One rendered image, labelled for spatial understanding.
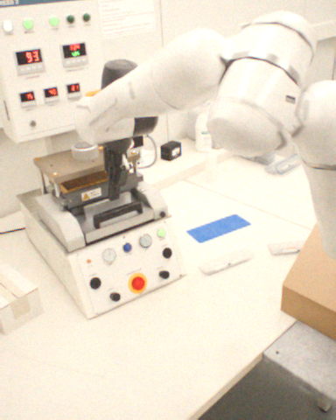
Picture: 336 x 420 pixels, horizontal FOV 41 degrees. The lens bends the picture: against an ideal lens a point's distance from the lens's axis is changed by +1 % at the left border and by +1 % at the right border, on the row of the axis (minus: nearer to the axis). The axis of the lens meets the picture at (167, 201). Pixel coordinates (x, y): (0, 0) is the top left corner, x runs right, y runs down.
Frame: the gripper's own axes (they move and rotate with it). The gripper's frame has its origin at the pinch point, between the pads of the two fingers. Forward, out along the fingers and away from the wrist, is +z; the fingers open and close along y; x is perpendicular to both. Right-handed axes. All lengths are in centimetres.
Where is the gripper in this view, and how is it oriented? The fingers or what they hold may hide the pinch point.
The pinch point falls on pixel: (114, 189)
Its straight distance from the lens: 126.1
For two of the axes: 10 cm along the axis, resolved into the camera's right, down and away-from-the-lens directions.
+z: -1.3, 7.1, 7.0
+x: 8.4, -2.9, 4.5
